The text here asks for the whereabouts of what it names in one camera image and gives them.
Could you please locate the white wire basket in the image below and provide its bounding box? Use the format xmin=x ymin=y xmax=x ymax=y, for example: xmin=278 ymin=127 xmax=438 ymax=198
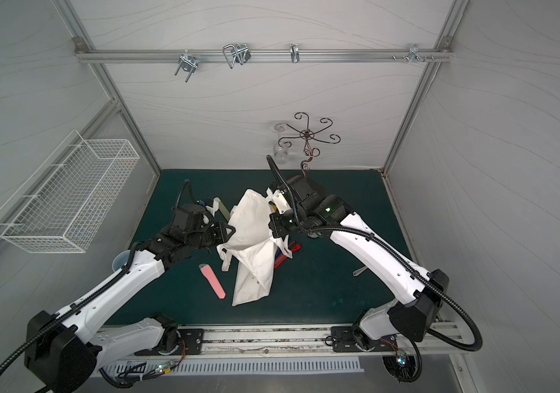
xmin=0 ymin=130 xmax=139 ymax=254

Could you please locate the aluminium top rail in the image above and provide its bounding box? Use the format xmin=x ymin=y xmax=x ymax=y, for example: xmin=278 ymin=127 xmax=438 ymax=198
xmin=75 ymin=47 xmax=455 ymax=65

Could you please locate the bronze scroll hanger stand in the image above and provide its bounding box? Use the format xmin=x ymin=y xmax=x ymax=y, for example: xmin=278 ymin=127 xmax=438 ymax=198
xmin=273 ymin=111 xmax=342 ymax=179

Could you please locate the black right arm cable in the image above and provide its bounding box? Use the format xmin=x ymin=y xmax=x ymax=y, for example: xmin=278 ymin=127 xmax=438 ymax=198
xmin=266 ymin=154 xmax=483 ymax=352

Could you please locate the silver letter opener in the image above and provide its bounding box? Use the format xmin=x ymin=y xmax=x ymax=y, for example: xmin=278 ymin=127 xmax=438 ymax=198
xmin=352 ymin=266 xmax=367 ymax=277

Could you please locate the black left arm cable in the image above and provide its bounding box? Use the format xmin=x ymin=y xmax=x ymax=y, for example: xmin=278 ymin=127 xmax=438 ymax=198
xmin=0 ymin=178 xmax=193 ymax=393

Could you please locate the pink utility knife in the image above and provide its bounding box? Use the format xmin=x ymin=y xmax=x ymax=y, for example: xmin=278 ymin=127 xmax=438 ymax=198
xmin=199 ymin=264 xmax=226 ymax=299

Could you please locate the green table mat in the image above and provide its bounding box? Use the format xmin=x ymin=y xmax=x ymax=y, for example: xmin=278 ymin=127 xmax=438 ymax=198
xmin=109 ymin=170 xmax=393 ymax=325

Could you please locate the red utility knife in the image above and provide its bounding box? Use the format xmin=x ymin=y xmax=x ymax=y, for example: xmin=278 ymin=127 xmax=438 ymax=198
xmin=273 ymin=241 xmax=303 ymax=270

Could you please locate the olive green utility knife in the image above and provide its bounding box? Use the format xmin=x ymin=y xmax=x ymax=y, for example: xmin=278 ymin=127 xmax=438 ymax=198
xmin=212 ymin=197 xmax=231 ymax=221

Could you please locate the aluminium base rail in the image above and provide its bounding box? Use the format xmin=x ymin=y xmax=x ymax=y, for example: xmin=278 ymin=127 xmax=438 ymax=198
xmin=63 ymin=321 xmax=468 ymax=365

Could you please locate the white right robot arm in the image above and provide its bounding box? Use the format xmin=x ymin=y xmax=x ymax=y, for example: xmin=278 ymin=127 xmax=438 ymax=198
xmin=266 ymin=175 xmax=450 ymax=342

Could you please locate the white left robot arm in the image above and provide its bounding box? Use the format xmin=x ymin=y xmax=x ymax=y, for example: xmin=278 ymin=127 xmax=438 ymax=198
xmin=24 ymin=199 xmax=236 ymax=392

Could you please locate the metal clamp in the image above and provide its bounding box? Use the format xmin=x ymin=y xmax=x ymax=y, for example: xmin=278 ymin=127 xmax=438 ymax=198
xmin=289 ymin=44 xmax=300 ymax=64
xmin=391 ymin=44 xmax=435 ymax=64
xmin=222 ymin=43 xmax=252 ymax=69
xmin=174 ymin=52 xmax=198 ymax=83

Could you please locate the light blue plastic cup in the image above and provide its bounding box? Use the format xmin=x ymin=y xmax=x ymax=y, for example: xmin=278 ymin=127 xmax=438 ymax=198
xmin=111 ymin=250 xmax=131 ymax=273

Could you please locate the white printed canvas tote bag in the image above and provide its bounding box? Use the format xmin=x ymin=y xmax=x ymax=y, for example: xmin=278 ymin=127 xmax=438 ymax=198
xmin=216 ymin=189 xmax=292 ymax=306

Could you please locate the metal clamp far left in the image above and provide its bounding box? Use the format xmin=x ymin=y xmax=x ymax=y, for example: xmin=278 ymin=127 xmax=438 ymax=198
xmin=174 ymin=52 xmax=198 ymax=83

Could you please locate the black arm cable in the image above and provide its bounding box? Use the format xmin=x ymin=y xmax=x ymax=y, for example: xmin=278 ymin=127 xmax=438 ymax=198
xmin=266 ymin=154 xmax=483 ymax=352
xmin=0 ymin=178 xmax=193 ymax=393

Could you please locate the clear glass bottle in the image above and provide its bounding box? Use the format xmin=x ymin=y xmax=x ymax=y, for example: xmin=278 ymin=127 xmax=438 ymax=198
xmin=273 ymin=123 xmax=288 ymax=165

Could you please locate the metal clamp right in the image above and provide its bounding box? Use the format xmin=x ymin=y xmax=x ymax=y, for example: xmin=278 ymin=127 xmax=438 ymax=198
xmin=391 ymin=44 xmax=435 ymax=64

